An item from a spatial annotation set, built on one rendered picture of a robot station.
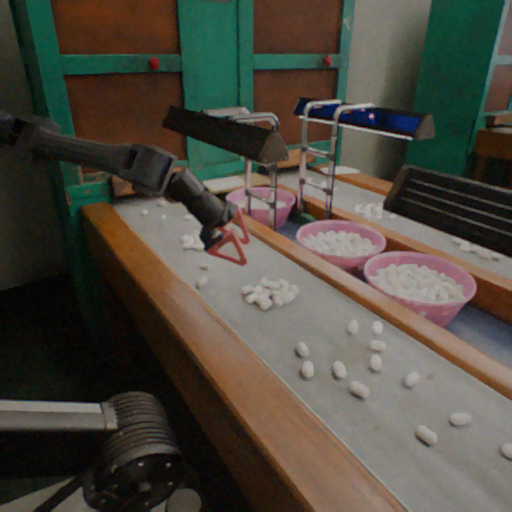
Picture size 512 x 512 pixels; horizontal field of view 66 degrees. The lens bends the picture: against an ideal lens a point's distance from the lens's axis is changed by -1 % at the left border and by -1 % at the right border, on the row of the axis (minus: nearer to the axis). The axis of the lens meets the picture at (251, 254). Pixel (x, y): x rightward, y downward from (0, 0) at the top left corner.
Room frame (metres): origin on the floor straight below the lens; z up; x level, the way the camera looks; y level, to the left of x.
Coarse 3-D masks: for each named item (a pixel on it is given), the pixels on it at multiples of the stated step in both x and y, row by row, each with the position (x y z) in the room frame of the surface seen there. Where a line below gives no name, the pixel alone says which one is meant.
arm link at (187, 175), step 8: (176, 176) 0.72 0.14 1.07; (184, 176) 0.72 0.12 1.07; (192, 176) 0.73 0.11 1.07; (168, 184) 0.74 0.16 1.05; (176, 184) 0.71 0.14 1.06; (184, 184) 0.71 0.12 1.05; (192, 184) 0.72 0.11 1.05; (200, 184) 0.73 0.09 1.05; (176, 192) 0.71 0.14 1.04; (184, 192) 0.71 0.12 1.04; (192, 192) 0.71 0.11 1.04; (200, 192) 0.72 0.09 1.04; (184, 200) 0.71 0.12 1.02; (192, 200) 0.72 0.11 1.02
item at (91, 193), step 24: (48, 168) 1.77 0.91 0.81; (192, 168) 1.66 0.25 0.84; (216, 168) 1.72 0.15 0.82; (240, 168) 1.79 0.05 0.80; (288, 168) 2.04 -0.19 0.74; (72, 192) 1.40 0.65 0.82; (96, 192) 1.45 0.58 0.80; (72, 216) 1.40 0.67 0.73; (72, 240) 1.62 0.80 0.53; (72, 264) 1.80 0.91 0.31; (96, 288) 1.44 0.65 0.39; (96, 312) 1.43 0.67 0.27; (96, 336) 1.42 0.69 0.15
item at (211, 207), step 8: (208, 192) 0.73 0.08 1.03; (200, 200) 0.71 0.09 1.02; (208, 200) 0.72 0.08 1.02; (216, 200) 0.73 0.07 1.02; (192, 208) 0.71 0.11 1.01; (200, 208) 0.71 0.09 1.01; (208, 208) 0.71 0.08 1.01; (216, 208) 0.72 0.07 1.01; (224, 208) 0.73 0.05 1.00; (200, 216) 0.71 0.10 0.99; (208, 216) 0.71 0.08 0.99; (216, 216) 0.71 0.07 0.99; (224, 216) 0.69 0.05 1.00; (208, 224) 0.71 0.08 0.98; (216, 224) 0.68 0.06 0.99; (224, 224) 0.68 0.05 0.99; (200, 232) 0.70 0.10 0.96; (208, 232) 0.68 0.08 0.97
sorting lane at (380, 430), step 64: (192, 256) 1.04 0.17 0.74; (256, 256) 1.04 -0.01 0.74; (256, 320) 0.73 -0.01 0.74; (320, 320) 0.73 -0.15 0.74; (384, 320) 0.72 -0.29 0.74; (320, 384) 0.53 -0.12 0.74; (384, 384) 0.53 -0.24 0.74; (448, 384) 0.53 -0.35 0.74; (384, 448) 0.40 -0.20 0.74; (448, 448) 0.40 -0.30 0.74
